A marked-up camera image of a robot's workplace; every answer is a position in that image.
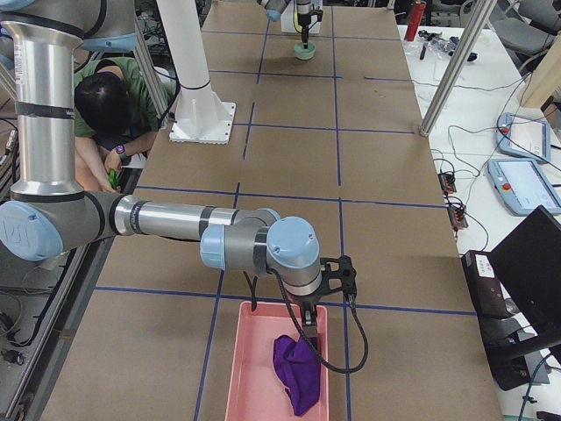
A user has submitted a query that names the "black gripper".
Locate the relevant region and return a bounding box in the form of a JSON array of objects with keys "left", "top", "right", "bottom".
[
  {"left": 295, "top": 3, "right": 323, "bottom": 47},
  {"left": 294, "top": 292, "right": 322, "bottom": 351}
]

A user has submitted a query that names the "light green ceramic bowl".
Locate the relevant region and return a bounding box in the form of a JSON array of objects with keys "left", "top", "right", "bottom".
[{"left": 294, "top": 41, "right": 316, "bottom": 61}]

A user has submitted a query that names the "purple cloth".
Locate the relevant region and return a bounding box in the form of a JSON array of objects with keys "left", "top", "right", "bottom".
[{"left": 273, "top": 335, "right": 321, "bottom": 417}]

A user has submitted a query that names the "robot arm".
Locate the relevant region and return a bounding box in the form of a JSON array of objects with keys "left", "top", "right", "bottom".
[
  {"left": 1, "top": 1, "right": 325, "bottom": 339},
  {"left": 256, "top": 0, "right": 323, "bottom": 50}
]

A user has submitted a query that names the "clear plastic storage box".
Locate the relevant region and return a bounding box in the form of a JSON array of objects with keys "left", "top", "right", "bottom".
[{"left": 280, "top": 0, "right": 323, "bottom": 34}]

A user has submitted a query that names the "pink plastic bin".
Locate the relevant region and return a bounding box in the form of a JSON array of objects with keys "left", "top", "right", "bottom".
[{"left": 225, "top": 302, "right": 329, "bottom": 420}]

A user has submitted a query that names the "red cylinder bottle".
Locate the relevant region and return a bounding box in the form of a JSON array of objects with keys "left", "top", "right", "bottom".
[{"left": 404, "top": 0, "right": 426, "bottom": 42}]

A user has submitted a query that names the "clear plastic bag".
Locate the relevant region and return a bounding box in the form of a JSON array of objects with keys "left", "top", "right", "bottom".
[{"left": 403, "top": 30, "right": 460, "bottom": 60}]

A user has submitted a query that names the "orange terminal block near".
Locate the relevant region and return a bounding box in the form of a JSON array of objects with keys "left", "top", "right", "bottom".
[{"left": 447, "top": 203, "right": 469, "bottom": 232}]

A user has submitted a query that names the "orange terminal block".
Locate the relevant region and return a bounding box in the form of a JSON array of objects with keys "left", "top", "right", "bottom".
[
  {"left": 447, "top": 203, "right": 469, "bottom": 232},
  {"left": 437, "top": 172, "right": 457, "bottom": 196}
]

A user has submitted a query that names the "orange terminal block far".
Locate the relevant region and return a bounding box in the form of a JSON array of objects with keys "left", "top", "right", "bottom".
[{"left": 437, "top": 172, "right": 457, "bottom": 196}]

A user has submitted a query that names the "black monitor on stand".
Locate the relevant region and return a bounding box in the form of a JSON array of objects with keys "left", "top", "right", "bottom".
[{"left": 461, "top": 205, "right": 560, "bottom": 390}]

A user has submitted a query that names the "person in green shirt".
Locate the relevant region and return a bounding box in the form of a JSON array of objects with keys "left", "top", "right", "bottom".
[{"left": 74, "top": 57, "right": 160, "bottom": 192}]

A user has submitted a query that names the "teach pendant far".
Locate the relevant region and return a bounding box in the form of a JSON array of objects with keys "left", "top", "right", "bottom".
[{"left": 496, "top": 112, "right": 551, "bottom": 163}]

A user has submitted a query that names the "teach pendant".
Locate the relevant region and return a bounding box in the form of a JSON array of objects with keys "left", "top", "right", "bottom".
[
  {"left": 487, "top": 158, "right": 560, "bottom": 216},
  {"left": 496, "top": 112, "right": 551, "bottom": 163}
]

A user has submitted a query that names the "teach pendant near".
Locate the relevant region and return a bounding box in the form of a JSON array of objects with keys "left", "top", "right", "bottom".
[{"left": 487, "top": 158, "right": 560, "bottom": 216}]

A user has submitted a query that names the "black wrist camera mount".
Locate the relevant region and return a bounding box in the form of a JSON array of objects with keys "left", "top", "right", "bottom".
[{"left": 319, "top": 255, "right": 357, "bottom": 305}]

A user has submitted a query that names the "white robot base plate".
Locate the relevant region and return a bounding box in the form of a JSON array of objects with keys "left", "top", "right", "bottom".
[{"left": 157, "top": 0, "right": 236, "bottom": 145}]

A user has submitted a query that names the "aluminium frame post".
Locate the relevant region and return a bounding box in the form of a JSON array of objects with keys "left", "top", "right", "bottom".
[{"left": 419, "top": 0, "right": 496, "bottom": 137}]

